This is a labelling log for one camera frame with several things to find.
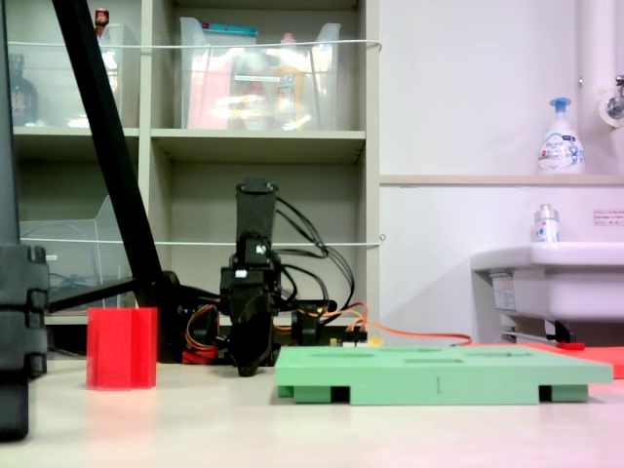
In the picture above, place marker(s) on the green shape hole board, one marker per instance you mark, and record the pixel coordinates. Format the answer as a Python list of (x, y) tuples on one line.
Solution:
[(439, 378)]

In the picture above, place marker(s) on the thin black tripod bar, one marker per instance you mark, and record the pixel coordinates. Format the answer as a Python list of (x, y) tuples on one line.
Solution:
[(92, 293)]

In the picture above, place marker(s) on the white sink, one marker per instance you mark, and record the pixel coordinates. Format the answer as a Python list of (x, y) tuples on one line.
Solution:
[(560, 283)]

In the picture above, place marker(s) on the metal wall faucet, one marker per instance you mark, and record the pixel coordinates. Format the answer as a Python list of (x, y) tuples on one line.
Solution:
[(613, 105)]

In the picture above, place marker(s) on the dark glass bottle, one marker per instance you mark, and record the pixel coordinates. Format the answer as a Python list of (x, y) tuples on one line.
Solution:
[(22, 97)]

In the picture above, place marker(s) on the clear slanted plastic bin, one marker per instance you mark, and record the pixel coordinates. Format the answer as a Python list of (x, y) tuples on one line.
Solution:
[(73, 253)]

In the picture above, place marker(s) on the beige shelf unit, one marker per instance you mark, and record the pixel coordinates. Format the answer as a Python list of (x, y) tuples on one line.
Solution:
[(258, 139)]

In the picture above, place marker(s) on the small clear bottle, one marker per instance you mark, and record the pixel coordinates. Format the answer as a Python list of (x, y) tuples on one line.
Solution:
[(546, 226)]

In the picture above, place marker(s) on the clear plastic bin with items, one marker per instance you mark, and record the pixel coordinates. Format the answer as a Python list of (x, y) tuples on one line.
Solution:
[(322, 97)]

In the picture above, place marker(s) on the thick black tripod leg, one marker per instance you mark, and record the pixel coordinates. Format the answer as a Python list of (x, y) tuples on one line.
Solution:
[(97, 97), (7, 146)]

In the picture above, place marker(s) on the notched black tripod joint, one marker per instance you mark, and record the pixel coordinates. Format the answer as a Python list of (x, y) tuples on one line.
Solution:
[(19, 302)]

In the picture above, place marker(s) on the white blue pump soap bottle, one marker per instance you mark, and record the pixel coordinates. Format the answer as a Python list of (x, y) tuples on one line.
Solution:
[(560, 146)]

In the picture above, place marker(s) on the bottle with brown cap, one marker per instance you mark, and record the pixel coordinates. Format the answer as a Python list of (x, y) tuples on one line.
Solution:
[(101, 19)]

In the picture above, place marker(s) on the red text wall label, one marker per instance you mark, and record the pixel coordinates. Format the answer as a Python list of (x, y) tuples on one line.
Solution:
[(609, 217)]

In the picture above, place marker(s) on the red cross columnar block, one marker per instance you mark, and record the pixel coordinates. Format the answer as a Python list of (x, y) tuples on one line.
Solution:
[(122, 348)]

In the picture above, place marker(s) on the circuit board with connectors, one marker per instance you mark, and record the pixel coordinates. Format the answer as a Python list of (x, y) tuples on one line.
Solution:
[(358, 342)]

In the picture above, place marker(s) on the pink sheet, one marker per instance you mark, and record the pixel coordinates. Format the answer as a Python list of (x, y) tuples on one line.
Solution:
[(207, 97)]

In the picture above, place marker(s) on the orange bottle with pink cap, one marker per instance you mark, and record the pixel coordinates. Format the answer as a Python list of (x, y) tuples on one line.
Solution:
[(291, 88)]

